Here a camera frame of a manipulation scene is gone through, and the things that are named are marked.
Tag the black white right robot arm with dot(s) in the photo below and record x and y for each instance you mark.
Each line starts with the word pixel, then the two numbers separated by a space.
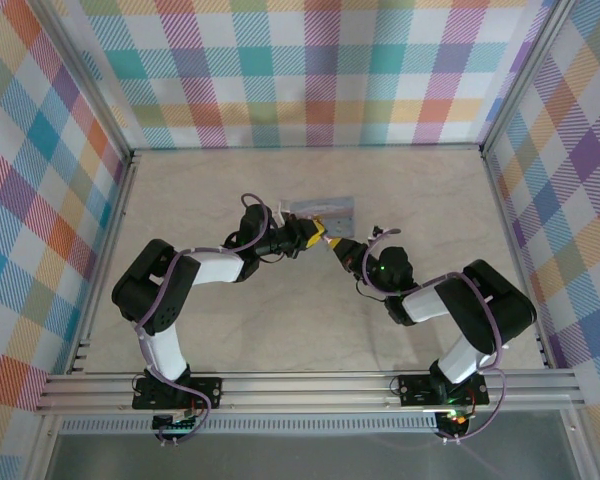
pixel 480 305

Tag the green controller circuit board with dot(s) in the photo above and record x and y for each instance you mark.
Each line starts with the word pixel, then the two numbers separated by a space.
pixel 177 421
pixel 455 416

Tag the blue cartoon print box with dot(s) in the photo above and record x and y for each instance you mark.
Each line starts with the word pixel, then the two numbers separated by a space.
pixel 340 220

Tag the aluminium side frame rail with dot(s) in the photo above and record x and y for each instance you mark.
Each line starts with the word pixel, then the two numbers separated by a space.
pixel 520 260
pixel 102 260

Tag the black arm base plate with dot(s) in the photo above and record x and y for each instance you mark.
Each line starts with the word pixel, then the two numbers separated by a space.
pixel 150 392
pixel 415 390

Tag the aluminium front frame rail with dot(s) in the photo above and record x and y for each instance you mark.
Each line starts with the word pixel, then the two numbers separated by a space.
pixel 305 392

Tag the aluminium upright frame post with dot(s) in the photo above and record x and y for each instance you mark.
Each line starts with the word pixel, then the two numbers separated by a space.
pixel 525 65
pixel 87 75

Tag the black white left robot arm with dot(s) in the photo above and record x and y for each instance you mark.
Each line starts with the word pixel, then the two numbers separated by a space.
pixel 155 285

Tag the aluminium back frame rail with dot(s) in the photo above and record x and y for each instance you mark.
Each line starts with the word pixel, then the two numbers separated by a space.
pixel 305 147

